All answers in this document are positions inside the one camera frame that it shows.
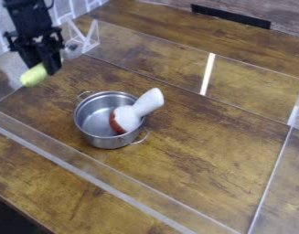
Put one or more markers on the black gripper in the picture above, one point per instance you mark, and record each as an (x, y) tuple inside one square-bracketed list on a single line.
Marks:
[(42, 43)]

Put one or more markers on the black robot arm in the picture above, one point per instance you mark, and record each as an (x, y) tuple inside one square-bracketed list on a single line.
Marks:
[(28, 14)]

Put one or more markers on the white and red mushroom toy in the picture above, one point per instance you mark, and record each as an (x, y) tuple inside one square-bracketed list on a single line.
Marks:
[(125, 118)]

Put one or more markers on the silver metal pot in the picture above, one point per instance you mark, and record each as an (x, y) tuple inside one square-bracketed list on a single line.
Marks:
[(91, 117)]

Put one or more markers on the black strip on table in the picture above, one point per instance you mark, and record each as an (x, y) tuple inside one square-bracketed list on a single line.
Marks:
[(248, 20)]

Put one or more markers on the clear acrylic triangle stand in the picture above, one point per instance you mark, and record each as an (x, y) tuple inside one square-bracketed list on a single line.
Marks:
[(79, 43)]

